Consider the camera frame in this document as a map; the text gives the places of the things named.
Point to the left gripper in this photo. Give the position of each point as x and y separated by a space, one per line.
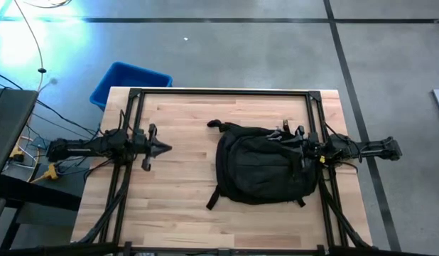
146 147

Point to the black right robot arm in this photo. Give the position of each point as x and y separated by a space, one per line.
365 149

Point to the black aluminium table frame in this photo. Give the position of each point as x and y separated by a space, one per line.
223 92

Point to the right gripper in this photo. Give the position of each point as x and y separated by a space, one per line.
312 149

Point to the yellow PCB label tag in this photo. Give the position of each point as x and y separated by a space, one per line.
322 159

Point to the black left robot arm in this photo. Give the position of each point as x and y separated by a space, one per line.
88 147

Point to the yellow plug connector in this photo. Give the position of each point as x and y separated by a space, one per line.
17 153
50 173

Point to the black low bench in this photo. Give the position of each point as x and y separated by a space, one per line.
45 188

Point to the dark grey side table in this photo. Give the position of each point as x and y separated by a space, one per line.
10 121

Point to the blue plastic bin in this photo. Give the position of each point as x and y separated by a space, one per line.
116 89

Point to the black backpack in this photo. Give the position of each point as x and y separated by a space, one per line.
265 163

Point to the long black crossbar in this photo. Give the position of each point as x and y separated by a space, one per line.
219 251

